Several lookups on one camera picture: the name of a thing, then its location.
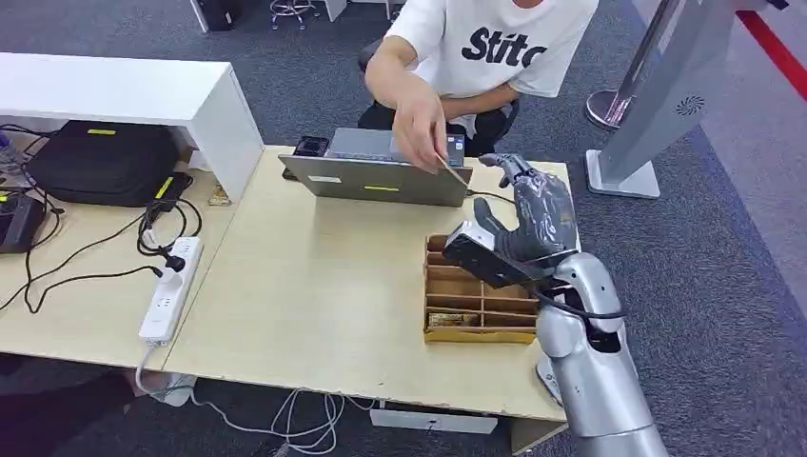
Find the black bag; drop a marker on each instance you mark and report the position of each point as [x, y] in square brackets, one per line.
[104, 163]

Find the small brown item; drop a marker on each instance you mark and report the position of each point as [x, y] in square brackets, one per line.
[219, 197]

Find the white bracket under desk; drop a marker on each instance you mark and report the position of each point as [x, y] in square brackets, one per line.
[434, 421]

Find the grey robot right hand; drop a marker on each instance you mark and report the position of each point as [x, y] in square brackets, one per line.
[545, 214]

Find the chrome stanchion post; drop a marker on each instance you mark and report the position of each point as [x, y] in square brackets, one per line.
[606, 108]

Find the black device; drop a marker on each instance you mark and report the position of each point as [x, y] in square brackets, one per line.
[17, 222]

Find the white desk shelf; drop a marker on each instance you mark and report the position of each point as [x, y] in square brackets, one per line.
[126, 88]

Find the grey laptop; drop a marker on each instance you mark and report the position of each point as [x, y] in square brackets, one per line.
[378, 180]

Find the grey kiosk stand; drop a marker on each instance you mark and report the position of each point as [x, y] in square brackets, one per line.
[668, 88]

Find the card in wooden box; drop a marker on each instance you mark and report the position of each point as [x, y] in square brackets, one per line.
[454, 320]

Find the black cabinet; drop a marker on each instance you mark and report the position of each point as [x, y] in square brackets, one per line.
[217, 12]

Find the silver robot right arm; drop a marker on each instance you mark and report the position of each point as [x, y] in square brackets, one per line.
[599, 378]

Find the person's right hand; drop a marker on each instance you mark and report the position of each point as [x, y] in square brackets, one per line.
[419, 132]

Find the black power brick yellow label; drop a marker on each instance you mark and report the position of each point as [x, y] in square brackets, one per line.
[169, 188]

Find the black phone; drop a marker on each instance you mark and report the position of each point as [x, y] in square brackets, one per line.
[310, 146]

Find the chrome stool base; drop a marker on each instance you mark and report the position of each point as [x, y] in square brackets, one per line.
[293, 9]

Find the grey card reader device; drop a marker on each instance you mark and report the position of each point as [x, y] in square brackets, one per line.
[550, 381]

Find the wooden card box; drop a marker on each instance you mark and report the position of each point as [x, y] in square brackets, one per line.
[470, 315]

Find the white power strip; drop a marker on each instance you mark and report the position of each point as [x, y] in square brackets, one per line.
[169, 293]

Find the person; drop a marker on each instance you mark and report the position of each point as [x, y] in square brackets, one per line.
[492, 57]

